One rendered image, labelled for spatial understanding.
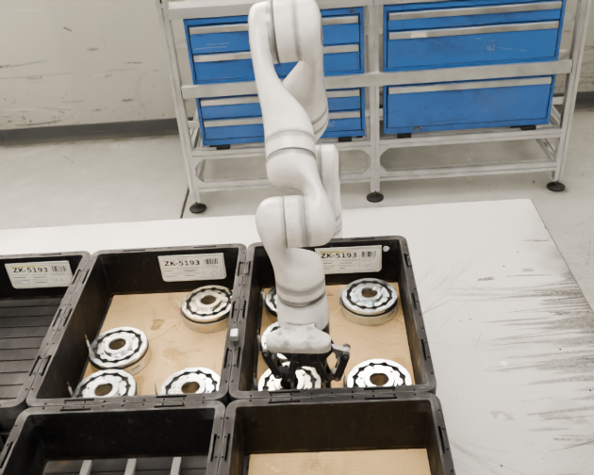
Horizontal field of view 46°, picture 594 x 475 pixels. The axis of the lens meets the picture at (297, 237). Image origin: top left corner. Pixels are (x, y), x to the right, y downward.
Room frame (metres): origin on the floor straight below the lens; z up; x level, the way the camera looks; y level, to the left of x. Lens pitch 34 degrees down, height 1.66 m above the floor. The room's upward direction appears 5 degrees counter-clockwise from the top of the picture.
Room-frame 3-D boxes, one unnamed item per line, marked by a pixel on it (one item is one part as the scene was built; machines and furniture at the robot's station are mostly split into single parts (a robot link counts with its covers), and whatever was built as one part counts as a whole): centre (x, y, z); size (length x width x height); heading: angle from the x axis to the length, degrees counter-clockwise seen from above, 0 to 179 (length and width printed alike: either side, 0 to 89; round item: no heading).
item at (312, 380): (0.79, 0.03, 0.86); 0.10 x 0.10 x 0.01
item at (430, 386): (0.90, -0.04, 0.92); 0.40 x 0.30 x 0.02; 176
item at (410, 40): (2.76, -0.78, 0.60); 0.72 x 0.03 x 0.56; 87
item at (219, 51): (2.80, 0.02, 0.60); 0.72 x 0.03 x 0.56; 87
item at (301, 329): (0.77, 0.00, 1.03); 0.11 x 0.09 x 0.06; 171
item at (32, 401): (0.91, 0.26, 0.92); 0.40 x 0.30 x 0.02; 176
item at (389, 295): (1.00, -0.12, 0.86); 0.10 x 0.10 x 0.01
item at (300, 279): (0.79, 0.01, 1.13); 0.09 x 0.07 x 0.15; 89
